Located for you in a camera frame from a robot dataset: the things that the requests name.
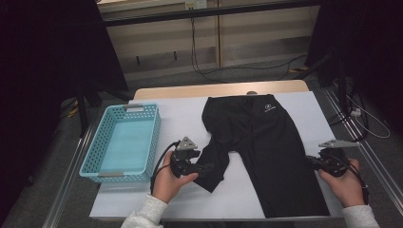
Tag bundle of black cables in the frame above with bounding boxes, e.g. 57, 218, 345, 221
327, 88, 370, 146

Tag person's left hand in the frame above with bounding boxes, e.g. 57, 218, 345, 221
152, 151, 199, 204

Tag black metal stand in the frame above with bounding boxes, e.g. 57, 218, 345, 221
293, 51, 350, 118

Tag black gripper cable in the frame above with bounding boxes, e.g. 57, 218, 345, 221
329, 153, 370, 205
149, 141, 180, 195

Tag yellow floor cable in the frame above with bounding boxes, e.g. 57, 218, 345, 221
65, 99, 80, 119

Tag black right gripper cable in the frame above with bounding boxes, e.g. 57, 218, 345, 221
329, 153, 370, 205

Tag black metal bar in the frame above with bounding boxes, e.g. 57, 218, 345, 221
103, 0, 321, 28

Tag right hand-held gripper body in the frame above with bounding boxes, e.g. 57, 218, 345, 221
317, 140, 360, 178

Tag narrow black curtain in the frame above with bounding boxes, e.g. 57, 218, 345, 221
305, 0, 403, 134

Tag long black floor cable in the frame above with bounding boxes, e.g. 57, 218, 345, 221
189, 17, 307, 84

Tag black tripod stand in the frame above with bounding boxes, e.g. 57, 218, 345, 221
75, 79, 134, 139

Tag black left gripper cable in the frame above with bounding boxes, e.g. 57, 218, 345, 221
149, 141, 180, 195

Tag light blue plastic basket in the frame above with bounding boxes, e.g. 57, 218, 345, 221
79, 103, 162, 184

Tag wooden table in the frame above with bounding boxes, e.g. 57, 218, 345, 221
132, 79, 310, 101

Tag person's right hand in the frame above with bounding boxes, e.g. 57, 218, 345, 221
317, 159, 365, 208

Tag beige cabinet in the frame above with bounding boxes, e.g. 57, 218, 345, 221
96, 0, 321, 82

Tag thin white cable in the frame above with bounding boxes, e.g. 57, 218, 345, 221
346, 94, 392, 140

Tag white wall socket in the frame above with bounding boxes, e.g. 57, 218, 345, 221
184, 0, 208, 10

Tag wide black curtain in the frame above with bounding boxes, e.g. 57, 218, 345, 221
0, 0, 129, 222

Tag aluminium floor rail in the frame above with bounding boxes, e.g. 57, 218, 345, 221
322, 85, 403, 207
42, 126, 96, 228

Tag black pants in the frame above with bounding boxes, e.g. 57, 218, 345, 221
191, 93, 331, 219

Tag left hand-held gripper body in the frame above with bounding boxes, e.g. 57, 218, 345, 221
170, 136, 202, 179

